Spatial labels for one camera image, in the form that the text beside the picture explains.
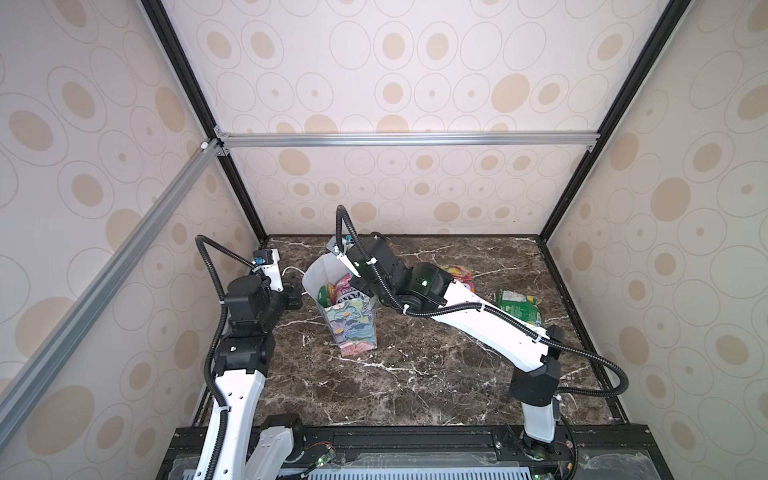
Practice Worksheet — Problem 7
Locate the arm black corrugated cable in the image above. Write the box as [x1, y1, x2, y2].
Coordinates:
[194, 235, 257, 480]
[334, 205, 630, 398]

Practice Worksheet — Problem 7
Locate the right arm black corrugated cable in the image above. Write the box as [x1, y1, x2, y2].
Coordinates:
[334, 205, 630, 398]

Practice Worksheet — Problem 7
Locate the aluminium left side rail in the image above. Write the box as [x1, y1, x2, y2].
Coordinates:
[1, 138, 223, 449]

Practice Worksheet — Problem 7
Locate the yellow green Fox's candy packet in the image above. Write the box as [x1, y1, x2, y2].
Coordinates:
[316, 283, 336, 309]

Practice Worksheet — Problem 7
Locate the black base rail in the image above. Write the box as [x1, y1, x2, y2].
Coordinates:
[157, 422, 673, 480]

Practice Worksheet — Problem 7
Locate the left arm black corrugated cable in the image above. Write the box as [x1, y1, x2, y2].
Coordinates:
[194, 235, 257, 480]

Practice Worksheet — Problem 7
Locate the colourful painted paper bag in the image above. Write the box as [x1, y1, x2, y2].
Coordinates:
[282, 253, 377, 357]

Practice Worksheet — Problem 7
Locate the black vertical frame post right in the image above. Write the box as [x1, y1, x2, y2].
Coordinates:
[538, 0, 694, 246]

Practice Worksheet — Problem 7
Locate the black vertical frame post left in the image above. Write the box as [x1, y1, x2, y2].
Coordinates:
[139, 0, 269, 247]

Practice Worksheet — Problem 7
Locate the pink Fox's candy packet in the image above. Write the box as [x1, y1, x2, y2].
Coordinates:
[334, 274, 355, 303]

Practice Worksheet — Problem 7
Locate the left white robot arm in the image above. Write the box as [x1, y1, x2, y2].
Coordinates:
[195, 273, 304, 479]

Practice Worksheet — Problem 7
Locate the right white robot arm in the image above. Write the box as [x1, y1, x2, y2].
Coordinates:
[334, 236, 562, 443]

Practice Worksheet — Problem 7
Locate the black vertical frame post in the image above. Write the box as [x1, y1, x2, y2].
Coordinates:
[538, 0, 694, 246]
[139, 0, 269, 247]

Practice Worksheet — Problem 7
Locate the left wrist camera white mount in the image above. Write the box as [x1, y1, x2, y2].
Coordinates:
[252, 249, 284, 292]

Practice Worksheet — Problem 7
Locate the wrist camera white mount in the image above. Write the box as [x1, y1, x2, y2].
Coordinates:
[252, 249, 284, 292]
[326, 236, 360, 277]

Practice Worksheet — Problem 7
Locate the orange red Fox's candy packet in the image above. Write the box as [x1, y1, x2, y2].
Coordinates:
[444, 266, 475, 292]

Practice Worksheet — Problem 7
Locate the aluminium horizontal back rail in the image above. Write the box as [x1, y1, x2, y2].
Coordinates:
[220, 130, 600, 149]

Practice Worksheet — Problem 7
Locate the green snack packet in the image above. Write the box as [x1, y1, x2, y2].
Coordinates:
[495, 288, 542, 326]

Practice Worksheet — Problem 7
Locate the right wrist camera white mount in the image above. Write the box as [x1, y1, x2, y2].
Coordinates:
[326, 236, 360, 277]

